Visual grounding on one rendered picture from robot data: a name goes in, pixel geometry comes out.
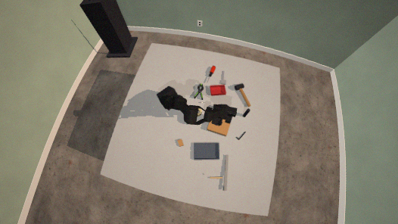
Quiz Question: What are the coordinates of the red shallow tray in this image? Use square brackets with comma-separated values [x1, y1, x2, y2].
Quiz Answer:
[210, 85, 226, 96]

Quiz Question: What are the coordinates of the red-handled screwdriver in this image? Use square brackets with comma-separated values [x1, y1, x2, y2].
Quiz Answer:
[209, 66, 216, 78]

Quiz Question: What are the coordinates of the light wooden board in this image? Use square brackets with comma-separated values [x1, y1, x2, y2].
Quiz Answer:
[207, 120, 230, 136]

